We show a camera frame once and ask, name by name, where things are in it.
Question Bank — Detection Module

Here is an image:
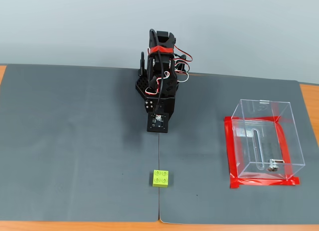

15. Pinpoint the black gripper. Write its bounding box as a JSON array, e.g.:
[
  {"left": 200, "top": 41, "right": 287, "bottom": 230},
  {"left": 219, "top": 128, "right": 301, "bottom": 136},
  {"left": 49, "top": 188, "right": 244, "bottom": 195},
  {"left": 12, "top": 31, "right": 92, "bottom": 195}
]
[{"left": 144, "top": 95, "right": 176, "bottom": 128}]

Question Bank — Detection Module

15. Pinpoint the green lego block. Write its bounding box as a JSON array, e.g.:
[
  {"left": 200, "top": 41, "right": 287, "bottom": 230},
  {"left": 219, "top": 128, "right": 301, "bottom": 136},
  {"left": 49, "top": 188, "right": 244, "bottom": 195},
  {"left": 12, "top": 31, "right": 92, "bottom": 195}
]
[{"left": 152, "top": 169, "right": 169, "bottom": 189}]

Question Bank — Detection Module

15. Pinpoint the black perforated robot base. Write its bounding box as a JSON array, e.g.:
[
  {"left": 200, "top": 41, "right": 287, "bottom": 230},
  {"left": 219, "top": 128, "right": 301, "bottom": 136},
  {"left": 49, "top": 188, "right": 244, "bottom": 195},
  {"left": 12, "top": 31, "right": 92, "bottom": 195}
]
[{"left": 135, "top": 75, "right": 150, "bottom": 100}]

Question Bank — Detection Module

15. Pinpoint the transparent acrylic box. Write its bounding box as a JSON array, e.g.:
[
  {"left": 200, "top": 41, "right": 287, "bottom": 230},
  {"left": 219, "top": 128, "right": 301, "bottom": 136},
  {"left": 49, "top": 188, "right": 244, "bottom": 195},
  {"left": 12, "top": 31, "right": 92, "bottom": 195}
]
[{"left": 230, "top": 98, "right": 306, "bottom": 181}]

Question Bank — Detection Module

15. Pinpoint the gray table mat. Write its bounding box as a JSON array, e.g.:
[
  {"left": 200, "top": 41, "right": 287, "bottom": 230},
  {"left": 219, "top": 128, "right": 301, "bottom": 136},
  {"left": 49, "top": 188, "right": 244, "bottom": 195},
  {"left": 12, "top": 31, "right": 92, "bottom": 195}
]
[
  {"left": 158, "top": 71, "right": 319, "bottom": 226},
  {"left": 0, "top": 63, "right": 160, "bottom": 223}
]

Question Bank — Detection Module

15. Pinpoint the black table clamp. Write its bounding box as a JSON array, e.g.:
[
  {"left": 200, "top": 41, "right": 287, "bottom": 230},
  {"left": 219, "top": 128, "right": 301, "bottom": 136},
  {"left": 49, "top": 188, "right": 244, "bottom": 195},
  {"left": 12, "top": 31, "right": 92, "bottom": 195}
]
[{"left": 138, "top": 51, "right": 147, "bottom": 76}]

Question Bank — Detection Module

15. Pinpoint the red tape band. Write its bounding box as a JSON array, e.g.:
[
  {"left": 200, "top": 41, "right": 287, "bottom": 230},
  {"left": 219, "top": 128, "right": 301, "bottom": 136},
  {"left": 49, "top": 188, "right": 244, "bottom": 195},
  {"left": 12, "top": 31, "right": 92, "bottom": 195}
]
[{"left": 149, "top": 45, "right": 174, "bottom": 54}]

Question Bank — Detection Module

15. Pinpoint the red tape strip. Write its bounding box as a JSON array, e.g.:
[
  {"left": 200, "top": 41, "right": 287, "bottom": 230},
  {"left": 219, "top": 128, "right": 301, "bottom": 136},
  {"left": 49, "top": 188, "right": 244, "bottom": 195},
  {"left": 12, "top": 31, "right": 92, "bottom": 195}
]
[
  {"left": 223, "top": 116, "right": 240, "bottom": 189},
  {"left": 275, "top": 120, "right": 295, "bottom": 181},
  {"left": 224, "top": 114, "right": 284, "bottom": 124},
  {"left": 229, "top": 176, "right": 301, "bottom": 190}
]

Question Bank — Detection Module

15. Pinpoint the black square wrist camera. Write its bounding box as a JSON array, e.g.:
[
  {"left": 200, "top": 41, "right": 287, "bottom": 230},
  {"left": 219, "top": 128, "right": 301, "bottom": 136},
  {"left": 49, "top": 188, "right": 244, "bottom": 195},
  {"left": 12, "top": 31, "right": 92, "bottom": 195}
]
[{"left": 146, "top": 112, "right": 169, "bottom": 134}]

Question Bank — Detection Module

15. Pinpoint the red white servo wire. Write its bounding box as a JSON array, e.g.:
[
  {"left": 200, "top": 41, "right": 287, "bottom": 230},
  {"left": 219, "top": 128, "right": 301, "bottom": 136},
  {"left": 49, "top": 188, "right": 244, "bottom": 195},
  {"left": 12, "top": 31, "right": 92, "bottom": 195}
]
[
  {"left": 173, "top": 44, "right": 194, "bottom": 82},
  {"left": 145, "top": 76, "right": 161, "bottom": 96}
]

